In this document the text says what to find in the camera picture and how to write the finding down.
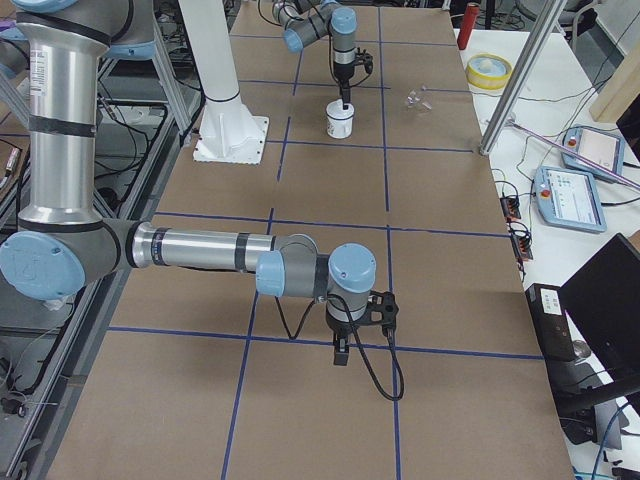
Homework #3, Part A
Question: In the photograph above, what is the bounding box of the black monitor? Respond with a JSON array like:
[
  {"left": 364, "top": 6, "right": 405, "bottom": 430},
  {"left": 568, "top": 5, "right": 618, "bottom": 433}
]
[{"left": 556, "top": 233, "right": 639, "bottom": 415}]

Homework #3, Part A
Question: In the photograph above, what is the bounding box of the teach pendant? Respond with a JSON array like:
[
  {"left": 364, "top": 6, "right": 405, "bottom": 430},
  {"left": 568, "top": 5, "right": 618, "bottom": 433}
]
[
  {"left": 561, "top": 125, "right": 624, "bottom": 183},
  {"left": 534, "top": 166, "right": 607, "bottom": 233}
]

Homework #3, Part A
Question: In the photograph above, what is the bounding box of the wooden board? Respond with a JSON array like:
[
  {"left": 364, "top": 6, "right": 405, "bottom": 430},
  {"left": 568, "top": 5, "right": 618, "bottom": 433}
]
[{"left": 589, "top": 9, "right": 640, "bottom": 124}]

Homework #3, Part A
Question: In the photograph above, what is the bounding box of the black computer box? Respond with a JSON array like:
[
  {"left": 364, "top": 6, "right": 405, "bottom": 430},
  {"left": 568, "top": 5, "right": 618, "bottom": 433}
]
[{"left": 525, "top": 283, "right": 581, "bottom": 363}]

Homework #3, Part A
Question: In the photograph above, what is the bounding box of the clear glass funnel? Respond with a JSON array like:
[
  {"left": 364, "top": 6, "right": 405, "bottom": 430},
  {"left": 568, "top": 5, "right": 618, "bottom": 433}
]
[{"left": 404, "top": 85, "right": 433, "bottom": 111}]

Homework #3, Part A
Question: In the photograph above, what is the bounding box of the purple metal rod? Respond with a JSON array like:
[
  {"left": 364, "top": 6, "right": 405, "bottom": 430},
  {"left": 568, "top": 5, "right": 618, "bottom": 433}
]
[{"left": 505, "top": 120, "right": 640, "bottom": 192}]

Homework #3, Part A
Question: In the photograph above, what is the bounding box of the yellow tape roll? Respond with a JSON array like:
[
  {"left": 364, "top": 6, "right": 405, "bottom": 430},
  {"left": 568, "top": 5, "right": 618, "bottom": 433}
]
[{"left": 466, "top": 53, "right": 513, "bottom": 90}]

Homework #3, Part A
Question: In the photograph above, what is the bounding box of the upper orange connector board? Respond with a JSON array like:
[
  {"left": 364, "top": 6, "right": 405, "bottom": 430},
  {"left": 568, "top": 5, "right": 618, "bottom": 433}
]
[{"left": 500, "top": 195, "right": 521, "bottom": 222}]

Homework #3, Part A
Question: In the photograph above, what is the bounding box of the lower orange connector board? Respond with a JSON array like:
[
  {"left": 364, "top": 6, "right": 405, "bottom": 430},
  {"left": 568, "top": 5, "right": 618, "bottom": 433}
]
[{"left": 510, "top": 231, "right": 533, "bottom": 262}]

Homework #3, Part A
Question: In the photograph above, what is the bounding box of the far teach pendant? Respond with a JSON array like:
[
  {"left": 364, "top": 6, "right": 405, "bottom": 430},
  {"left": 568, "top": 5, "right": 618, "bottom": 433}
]
[{"left": 561, "top": 125, "right": 624, "bottom": 183}]

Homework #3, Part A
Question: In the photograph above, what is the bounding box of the orange connector board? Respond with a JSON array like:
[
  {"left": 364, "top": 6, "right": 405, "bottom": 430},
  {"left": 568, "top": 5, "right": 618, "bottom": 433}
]
[
  {"left": 510, "top": 231, "right": 533, "bottom": 262},
  {"left": 500, "top": 195, "right": 521, "bottom": 222}
]

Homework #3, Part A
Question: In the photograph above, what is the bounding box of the white camera stand column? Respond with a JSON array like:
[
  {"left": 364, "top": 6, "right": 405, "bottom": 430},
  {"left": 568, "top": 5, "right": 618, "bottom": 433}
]
[{"left": 179, "top": 0, "right": 269, "bottom": 165}]

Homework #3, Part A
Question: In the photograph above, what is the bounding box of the near teach pendant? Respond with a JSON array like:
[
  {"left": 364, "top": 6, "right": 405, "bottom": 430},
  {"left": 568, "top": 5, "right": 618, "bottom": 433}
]
[{"left": 534, "top": 166, "right": 607, "bottom": 233}]

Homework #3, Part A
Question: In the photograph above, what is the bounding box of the red cylinder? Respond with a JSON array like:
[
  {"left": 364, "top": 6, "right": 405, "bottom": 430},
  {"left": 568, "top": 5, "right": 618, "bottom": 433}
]
[{"left": 457, "top": 2, "right": 480, "bottom": 50}]

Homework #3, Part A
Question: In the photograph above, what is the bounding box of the white enamel mug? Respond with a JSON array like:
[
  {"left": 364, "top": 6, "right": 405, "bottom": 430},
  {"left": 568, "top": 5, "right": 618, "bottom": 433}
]
[{"left": 326, "top": 110, "right": 354, "bottom": 139}]

